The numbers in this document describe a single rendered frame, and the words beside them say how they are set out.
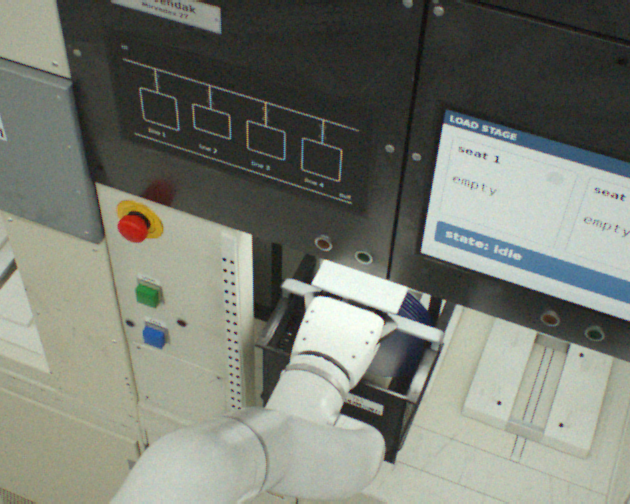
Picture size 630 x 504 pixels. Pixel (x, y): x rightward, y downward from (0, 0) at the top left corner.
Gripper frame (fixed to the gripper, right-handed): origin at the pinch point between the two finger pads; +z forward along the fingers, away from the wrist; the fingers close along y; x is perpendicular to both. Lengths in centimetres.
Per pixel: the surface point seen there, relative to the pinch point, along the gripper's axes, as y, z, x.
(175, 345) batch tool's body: -25.2, -9.4, -16.7
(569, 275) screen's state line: 24.8, -9.9, 25.9
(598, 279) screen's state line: 27.6, -9.9, 26.6
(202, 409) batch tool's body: -21.8, -9.3, -32.7
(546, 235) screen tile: 21.3, -9.9, 30.6
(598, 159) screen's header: 23.7, -9.9, 42.3
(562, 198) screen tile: 21.7, -9.9, 36.2
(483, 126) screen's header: 12.7, -9.9, 42.2
